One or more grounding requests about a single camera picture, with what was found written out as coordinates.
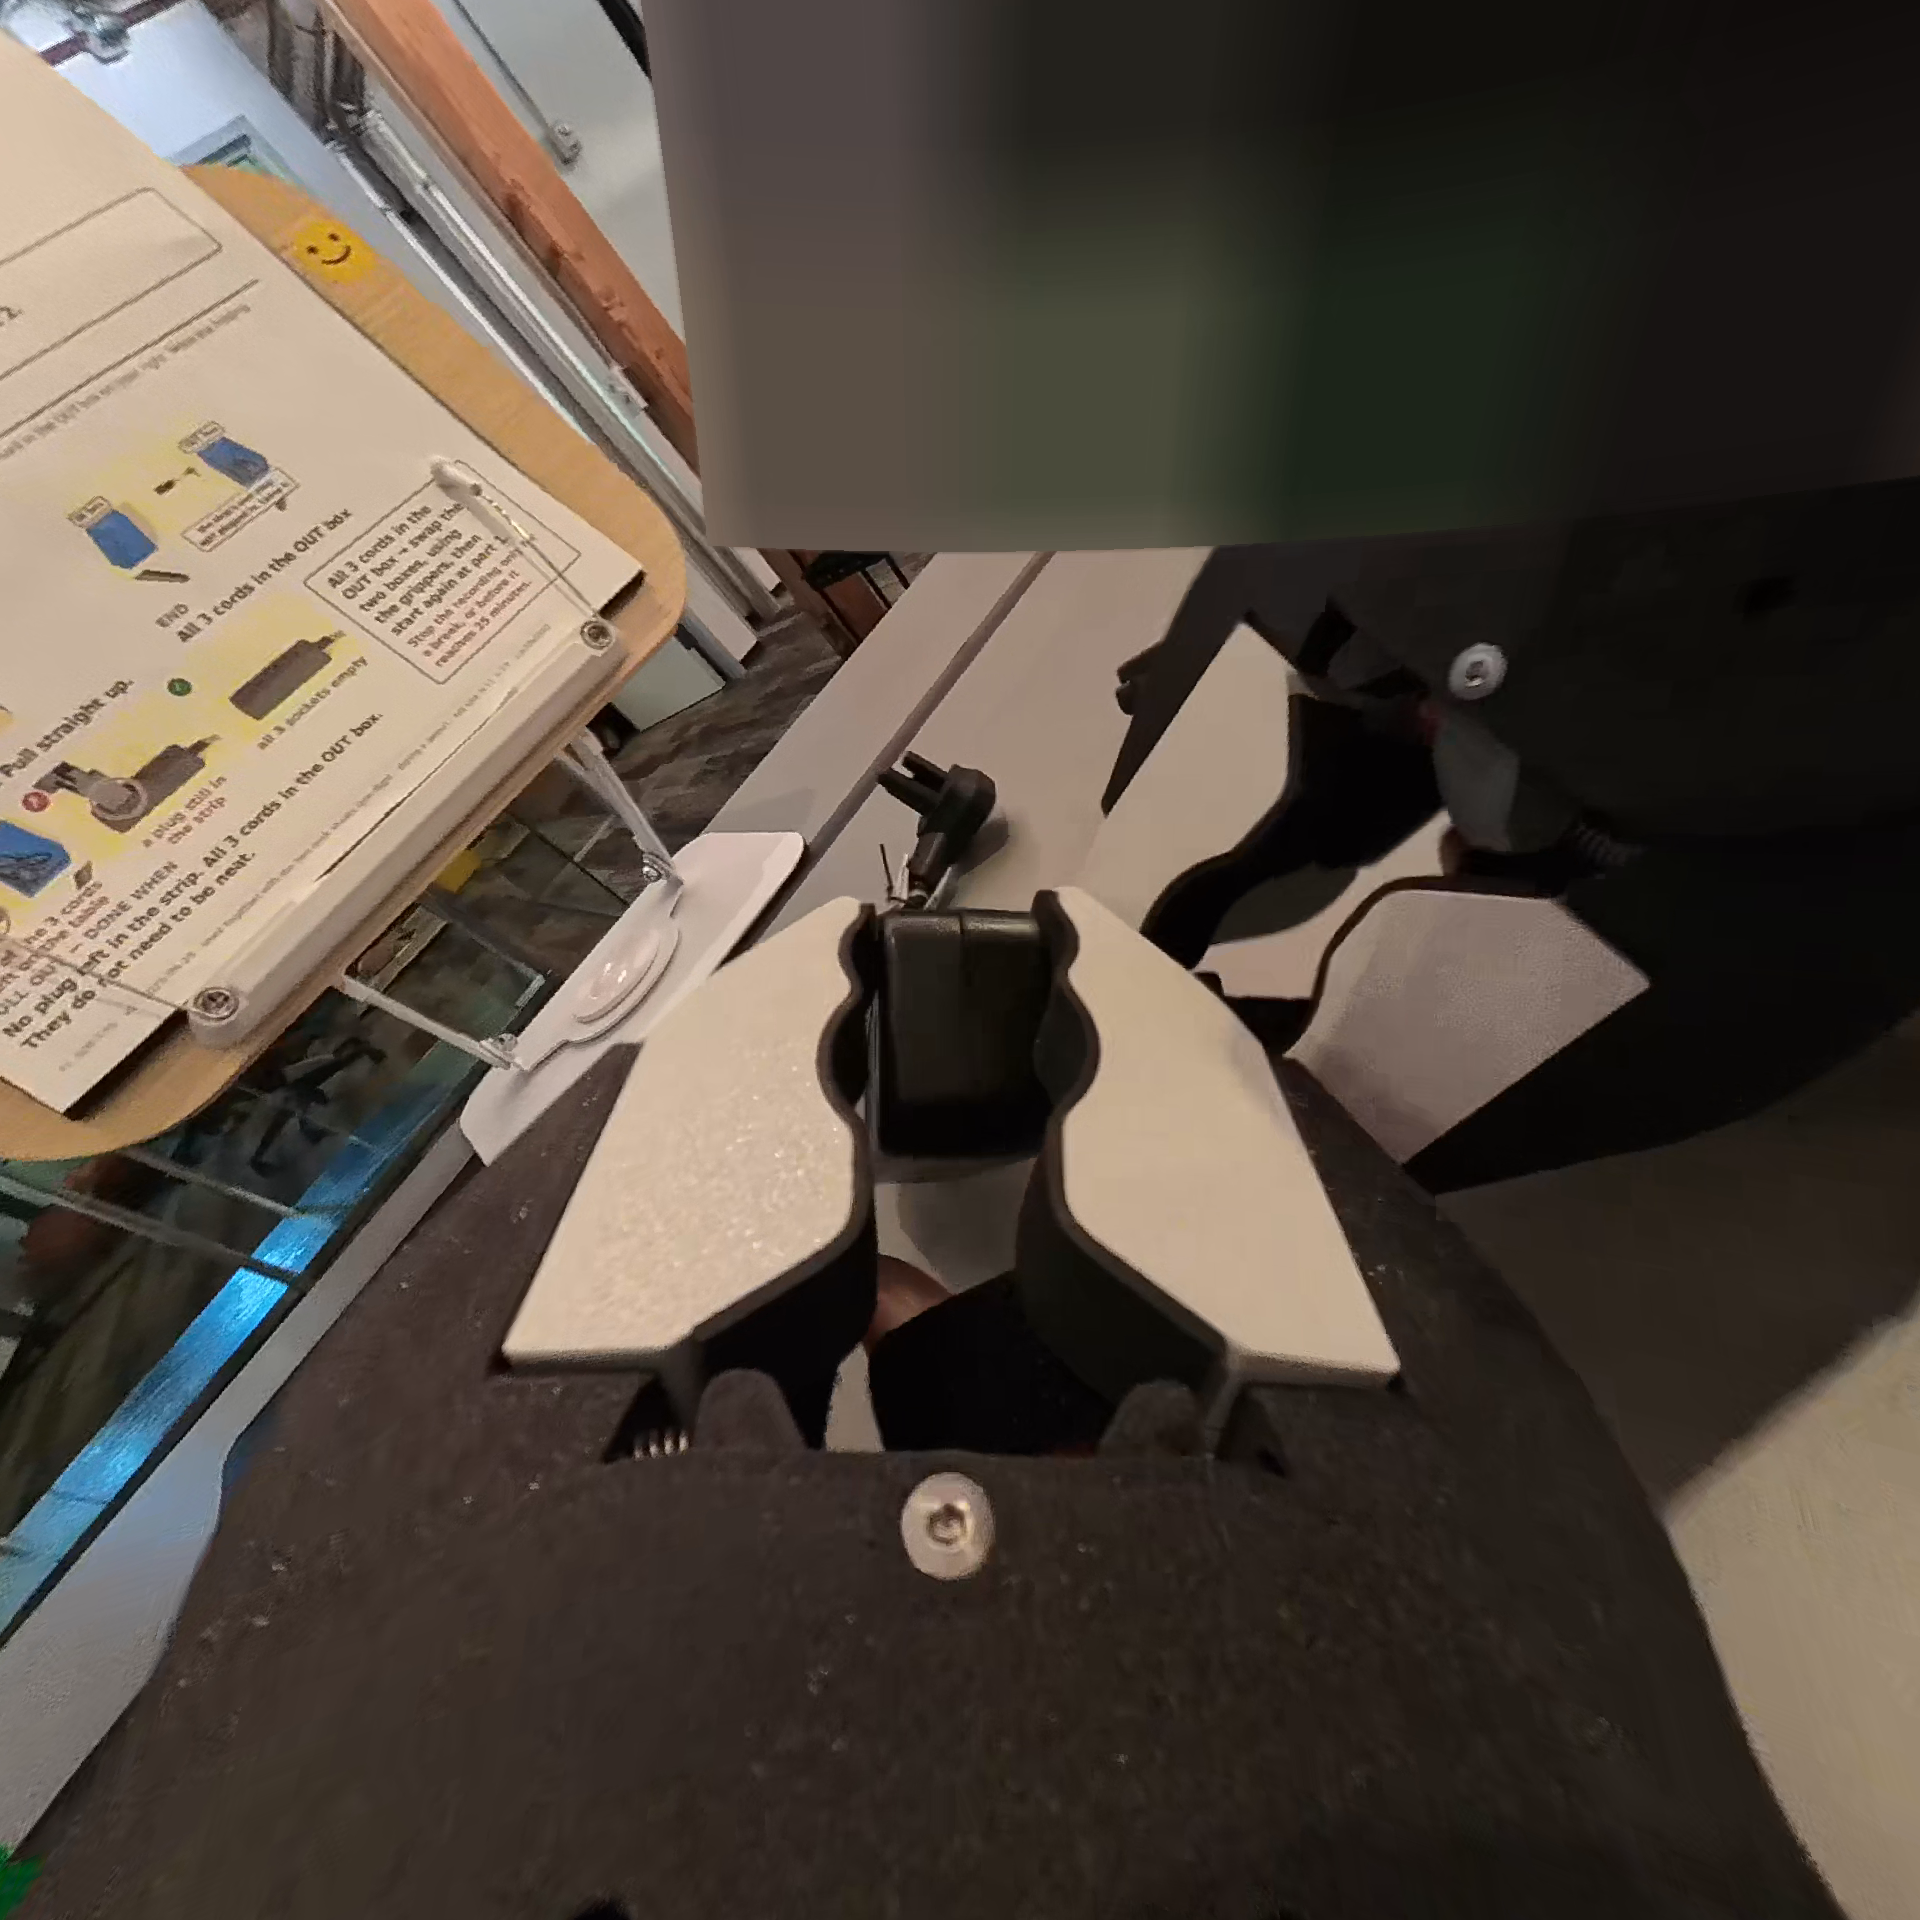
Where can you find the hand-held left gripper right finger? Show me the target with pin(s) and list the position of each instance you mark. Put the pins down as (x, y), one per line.
(1200, 1171)

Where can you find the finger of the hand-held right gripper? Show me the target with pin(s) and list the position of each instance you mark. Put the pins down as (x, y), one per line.
(1471, 1005)
(1200, 780)

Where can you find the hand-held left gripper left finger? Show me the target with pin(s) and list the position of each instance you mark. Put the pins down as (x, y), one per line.
(705, 1171)

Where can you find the black power strip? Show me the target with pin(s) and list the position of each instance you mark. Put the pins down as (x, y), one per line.
(961, 1036)

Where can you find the person's left hand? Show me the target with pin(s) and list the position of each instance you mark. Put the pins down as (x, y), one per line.
(975, 1382)

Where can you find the printed instruction sheet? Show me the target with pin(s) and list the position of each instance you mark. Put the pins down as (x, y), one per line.
(224, 524)

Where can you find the yellow smiley sticker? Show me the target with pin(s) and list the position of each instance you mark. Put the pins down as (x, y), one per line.
(332, 253)

